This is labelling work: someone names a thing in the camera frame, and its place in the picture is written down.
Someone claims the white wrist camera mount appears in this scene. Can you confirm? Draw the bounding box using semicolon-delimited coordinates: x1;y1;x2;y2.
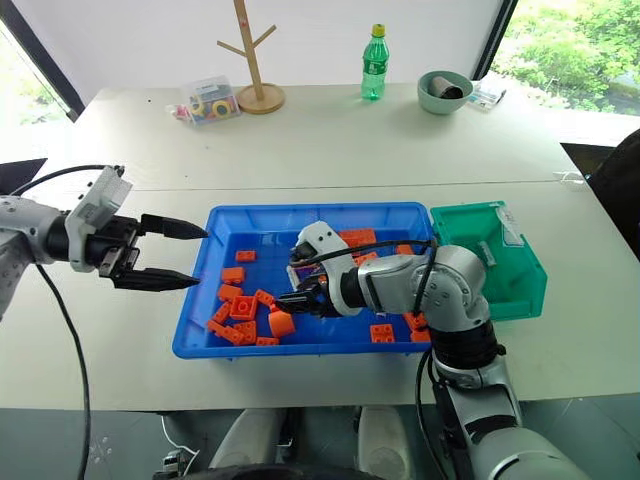
64;165;134;274
293;221;363;320

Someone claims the pale green bowl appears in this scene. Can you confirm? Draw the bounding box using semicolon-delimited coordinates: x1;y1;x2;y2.
416;69;475;117

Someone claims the green plastic soda bottle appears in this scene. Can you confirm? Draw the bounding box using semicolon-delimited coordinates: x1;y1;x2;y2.
360;23;390;102

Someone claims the large smooth orange block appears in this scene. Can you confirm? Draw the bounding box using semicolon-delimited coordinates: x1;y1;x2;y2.
267;308;298;338

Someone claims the white label card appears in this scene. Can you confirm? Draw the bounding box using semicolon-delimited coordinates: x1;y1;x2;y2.
499;209;527;249

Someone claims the dark cylinder cup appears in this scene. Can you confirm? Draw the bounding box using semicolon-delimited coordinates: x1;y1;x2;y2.
430;74;467;100

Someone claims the long orange toy brick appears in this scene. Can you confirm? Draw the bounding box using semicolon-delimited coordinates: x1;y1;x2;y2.
339;227;378;248
206;319;247;347

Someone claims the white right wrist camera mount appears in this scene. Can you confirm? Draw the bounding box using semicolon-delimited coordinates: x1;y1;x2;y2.
293;221;363;320

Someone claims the wooden mug tree stand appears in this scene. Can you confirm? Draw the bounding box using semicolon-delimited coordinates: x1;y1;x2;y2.
216;0;287;115

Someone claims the blue plastic bin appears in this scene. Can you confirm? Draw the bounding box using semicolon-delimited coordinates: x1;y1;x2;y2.
171;201;436;361

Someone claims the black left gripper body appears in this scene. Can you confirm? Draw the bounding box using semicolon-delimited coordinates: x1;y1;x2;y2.
84;215;147;280

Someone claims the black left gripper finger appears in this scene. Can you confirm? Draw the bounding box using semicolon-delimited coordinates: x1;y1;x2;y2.
140;213;211;242
111;267;202;293

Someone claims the black flat object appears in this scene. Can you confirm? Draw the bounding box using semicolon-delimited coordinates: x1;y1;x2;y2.
0;157;49;197

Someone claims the grey rounded robot leg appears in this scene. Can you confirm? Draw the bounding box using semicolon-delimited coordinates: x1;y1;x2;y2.
208;408;282;472
356;404;415;480

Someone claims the green plastic bin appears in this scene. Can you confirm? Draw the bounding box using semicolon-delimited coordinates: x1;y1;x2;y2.
429;200;549;322

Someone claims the small clear plastic box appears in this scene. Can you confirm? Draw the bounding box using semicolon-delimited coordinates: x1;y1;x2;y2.
466;79;508;109

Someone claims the clear box of tape rolls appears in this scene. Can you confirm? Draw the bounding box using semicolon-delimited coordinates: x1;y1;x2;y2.
180;74;244;128

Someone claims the thin white floor cable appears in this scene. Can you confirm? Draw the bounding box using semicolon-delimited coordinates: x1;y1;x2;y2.
159;413;202;457

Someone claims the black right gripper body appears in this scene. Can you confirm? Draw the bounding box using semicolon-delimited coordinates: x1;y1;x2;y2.
310;272;347;320

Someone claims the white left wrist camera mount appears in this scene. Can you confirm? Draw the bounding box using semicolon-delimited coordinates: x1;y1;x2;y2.
64;165;134;274

